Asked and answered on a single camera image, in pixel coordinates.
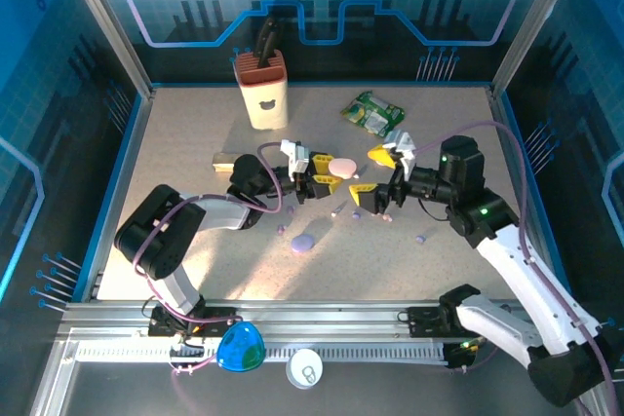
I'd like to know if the pink earbud charging case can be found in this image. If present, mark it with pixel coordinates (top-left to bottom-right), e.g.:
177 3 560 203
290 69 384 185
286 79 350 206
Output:
327 157 358 180

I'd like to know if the green snack packet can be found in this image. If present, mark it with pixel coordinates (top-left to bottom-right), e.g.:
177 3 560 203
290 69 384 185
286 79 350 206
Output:
339 90 407 138

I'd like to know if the cream knife block brown top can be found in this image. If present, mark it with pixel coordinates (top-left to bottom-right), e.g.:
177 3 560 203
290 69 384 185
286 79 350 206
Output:
232 49 290 132

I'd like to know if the blue translucent plastic shell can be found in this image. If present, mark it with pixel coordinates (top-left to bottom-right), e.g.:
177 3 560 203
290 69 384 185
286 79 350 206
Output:
215 321 267 378

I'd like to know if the white round cap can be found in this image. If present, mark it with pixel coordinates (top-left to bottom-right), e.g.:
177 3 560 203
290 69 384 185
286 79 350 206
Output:
285 347 324 391

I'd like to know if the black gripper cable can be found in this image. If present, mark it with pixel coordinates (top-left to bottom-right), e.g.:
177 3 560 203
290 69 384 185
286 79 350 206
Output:
419 199 454 223

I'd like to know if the aluminium frame rail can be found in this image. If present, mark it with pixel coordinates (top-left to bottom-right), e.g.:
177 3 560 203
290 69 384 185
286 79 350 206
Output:
57 297 586 345

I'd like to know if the black handled knife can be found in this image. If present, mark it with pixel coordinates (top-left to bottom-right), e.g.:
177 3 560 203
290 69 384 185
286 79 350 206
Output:
256 16 283 69

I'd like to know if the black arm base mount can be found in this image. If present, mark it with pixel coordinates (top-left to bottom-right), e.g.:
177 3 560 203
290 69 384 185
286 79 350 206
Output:
406 305 469 339
147 305 241 339

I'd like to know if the aluminium frame post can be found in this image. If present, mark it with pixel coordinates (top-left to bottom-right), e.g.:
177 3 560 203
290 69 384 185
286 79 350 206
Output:
54 0 156 101
488 0 586 100

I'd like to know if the white slotted cable duct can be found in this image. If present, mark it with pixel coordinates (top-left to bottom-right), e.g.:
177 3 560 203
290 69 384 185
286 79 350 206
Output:
76 343 448 363

